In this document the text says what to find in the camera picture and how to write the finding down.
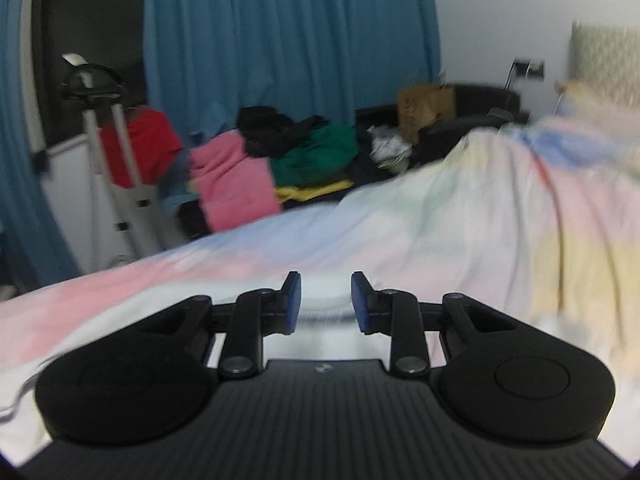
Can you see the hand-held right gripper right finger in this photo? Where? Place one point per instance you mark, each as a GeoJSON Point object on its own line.
{"type": "Point", "coordinates": [359, 305]}

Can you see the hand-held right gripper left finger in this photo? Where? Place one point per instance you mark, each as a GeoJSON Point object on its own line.
{"type": "Point", "coordinates": [293, 304]}

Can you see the pastel patchwork blanket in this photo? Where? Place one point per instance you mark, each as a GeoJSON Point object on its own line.
{"type": "Point", "coordinates": [450, 240]}

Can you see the yellow cloth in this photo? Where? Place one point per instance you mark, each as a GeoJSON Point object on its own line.
{"type": "Point", "coordinates": [312, 191]}

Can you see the pink cloth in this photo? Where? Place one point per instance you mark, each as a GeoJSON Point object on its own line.
{"type": "Point", "coordinates": [235, 185]}

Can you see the green cloth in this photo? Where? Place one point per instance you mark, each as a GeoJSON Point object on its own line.
{"type": "Point", "coordinates": [315, 157]}

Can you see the white crumpled cloth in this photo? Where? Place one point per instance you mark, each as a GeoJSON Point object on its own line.
{"type": "Point", "coordinates": [390, 146]}

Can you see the black cloth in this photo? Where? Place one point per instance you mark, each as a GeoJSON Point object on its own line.
{"type": "Point", "coordinates": [272, 132]}

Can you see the brown cardboard box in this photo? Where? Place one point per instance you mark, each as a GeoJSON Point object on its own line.
{"type": "Point", "coordinates": [425, 110]}

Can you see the red cloth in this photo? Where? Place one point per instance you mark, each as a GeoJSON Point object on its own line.
{"type": "Point", "coordinates": [140, 147]}

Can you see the black sofa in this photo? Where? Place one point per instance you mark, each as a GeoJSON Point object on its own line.
{"type": "Point", "coordinates": [470, 110]}

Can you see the blue curtain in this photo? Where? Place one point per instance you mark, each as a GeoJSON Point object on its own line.
{"type": "Point", "coordinates": [280, 35]}

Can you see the pale pillow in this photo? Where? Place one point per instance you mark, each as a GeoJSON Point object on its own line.
{"type": "Point", "coordinates": [595, 100]}

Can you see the wall power socket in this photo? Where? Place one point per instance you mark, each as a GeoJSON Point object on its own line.
{"type": "Point", "coordinates": [528, 69]}

